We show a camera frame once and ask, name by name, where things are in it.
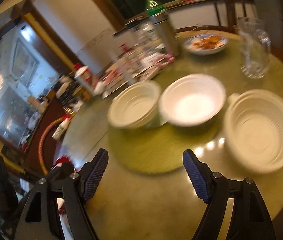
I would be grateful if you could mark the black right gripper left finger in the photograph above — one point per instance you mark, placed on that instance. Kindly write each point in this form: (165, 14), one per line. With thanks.
(77, 189)

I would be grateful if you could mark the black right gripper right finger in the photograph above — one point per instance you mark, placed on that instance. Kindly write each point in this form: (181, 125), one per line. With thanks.
(213, 189)

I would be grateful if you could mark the red gold-rimmed plate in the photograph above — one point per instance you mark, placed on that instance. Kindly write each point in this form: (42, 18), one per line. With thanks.
(63, 159)

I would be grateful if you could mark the white foam bowl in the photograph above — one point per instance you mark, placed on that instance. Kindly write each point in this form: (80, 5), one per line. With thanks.
(192, 100)

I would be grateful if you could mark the ribbed plastic bowl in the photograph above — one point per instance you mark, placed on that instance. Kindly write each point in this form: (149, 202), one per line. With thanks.
(253, 130)
(135, 107)

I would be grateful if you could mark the wooden sideboard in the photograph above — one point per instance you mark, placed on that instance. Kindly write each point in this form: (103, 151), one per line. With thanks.
(32, 164)

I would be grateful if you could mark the white milk bottle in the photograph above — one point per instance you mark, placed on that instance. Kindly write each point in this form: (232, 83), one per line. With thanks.
(62, 127)

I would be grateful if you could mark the white paper cup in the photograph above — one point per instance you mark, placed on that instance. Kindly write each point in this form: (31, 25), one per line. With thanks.
(99, 88)

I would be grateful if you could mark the white liquor bottle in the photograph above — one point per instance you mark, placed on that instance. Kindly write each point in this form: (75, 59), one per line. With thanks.
(84, 77)

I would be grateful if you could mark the plate of snacks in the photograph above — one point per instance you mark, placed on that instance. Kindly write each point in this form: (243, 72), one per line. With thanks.
(206, 44)

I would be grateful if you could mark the glass mug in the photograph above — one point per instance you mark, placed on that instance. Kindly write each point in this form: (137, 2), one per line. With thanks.
(255, 47)

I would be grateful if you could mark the steel thermos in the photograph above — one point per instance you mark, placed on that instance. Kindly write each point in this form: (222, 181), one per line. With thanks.
(166, 31)

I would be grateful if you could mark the green soda bottle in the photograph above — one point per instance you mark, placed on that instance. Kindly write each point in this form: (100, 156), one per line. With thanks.
(152, 7)

